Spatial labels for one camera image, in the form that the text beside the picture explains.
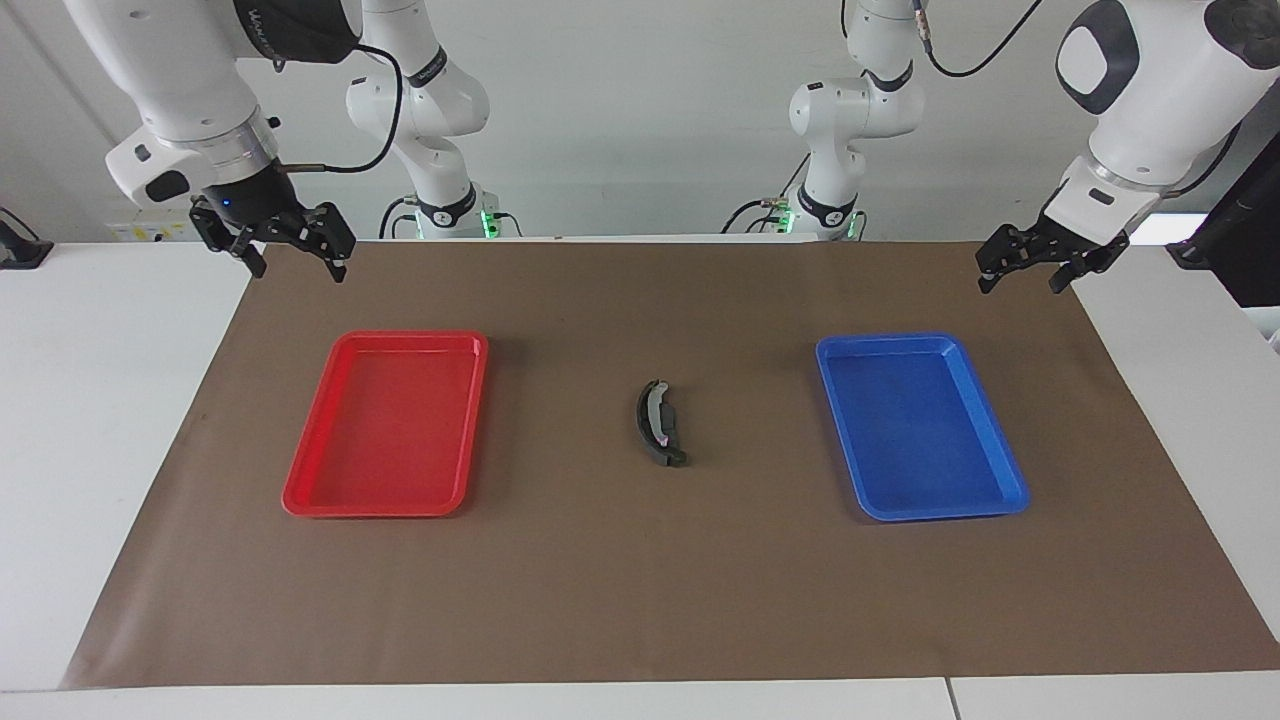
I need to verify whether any blue plastic tray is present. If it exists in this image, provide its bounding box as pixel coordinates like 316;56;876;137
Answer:
815;333;1031;522

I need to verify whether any white yellow socket box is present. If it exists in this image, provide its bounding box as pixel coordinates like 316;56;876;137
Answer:
107;216;201;244

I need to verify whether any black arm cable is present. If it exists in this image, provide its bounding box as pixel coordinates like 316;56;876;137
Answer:
272;38;404;174
912;0;1047;79

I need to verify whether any black base cable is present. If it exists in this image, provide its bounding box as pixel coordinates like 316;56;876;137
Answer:
722;155;813;237
378;195;419;240

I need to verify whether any black monitor stand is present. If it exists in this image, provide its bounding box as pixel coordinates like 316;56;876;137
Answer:
1165;130;1280;309

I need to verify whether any brown paper table mat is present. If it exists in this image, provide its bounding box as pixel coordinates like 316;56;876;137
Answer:
58;240;1280;691

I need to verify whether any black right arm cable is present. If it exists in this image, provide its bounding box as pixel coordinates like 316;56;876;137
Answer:
272;38;404;174

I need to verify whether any red plastic tray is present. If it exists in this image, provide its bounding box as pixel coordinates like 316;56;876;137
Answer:
281;330;489;518

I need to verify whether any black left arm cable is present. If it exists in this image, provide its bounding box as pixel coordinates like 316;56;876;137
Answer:
912;0;1047;79

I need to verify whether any curved brake shoe silver web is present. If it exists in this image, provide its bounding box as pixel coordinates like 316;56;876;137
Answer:
636;379;685;467

